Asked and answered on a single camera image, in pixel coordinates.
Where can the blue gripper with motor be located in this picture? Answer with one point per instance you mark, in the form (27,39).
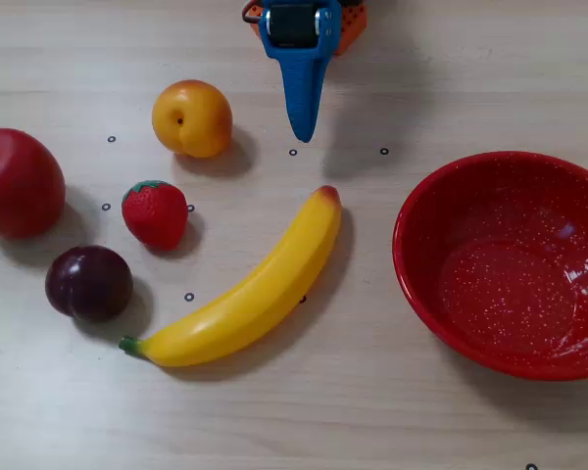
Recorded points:
(297,25)

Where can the yellow orange toy peach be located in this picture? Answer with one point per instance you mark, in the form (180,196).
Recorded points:
(192,119)

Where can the red speckled enamel bowl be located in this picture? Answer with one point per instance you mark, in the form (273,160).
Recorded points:
(504,269)

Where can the red toy strawberry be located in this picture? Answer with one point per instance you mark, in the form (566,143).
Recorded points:
(154,215)

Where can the yellow toy banana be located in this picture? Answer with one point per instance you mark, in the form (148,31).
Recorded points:
(255,294)

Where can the dark purple toy plum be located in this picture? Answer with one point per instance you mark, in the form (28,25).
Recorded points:
(88,283)

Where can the red toy apple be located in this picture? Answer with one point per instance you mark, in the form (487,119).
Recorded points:
(17,183)

